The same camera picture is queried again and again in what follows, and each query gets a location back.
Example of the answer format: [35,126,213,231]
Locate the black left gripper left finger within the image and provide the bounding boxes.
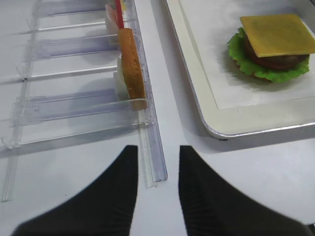
[13,146,138,236]

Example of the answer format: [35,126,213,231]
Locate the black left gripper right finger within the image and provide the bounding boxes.
[178,146,315,236]

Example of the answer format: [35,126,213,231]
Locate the green lettuce under burger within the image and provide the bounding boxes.
[227,28,310,83]

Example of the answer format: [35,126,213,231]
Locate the yellow cheese slice on burger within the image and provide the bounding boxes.
[240,14,315,58]

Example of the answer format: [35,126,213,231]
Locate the red tomato slice in rack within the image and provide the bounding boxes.
[115,0,124,29]

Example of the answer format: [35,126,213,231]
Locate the cream metal tray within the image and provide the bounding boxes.
[166,0,315,140]

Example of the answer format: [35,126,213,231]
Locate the clear acrylic left rack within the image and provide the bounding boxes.
[0,0,168,203]

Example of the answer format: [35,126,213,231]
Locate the brown bun in left rack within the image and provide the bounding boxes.
[118,28,147,111]

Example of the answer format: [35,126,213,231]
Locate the brown patty in burger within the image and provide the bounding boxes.
[244,36,310,71]

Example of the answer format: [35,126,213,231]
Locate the white paper tray liner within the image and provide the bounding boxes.
[180,0,315,109]

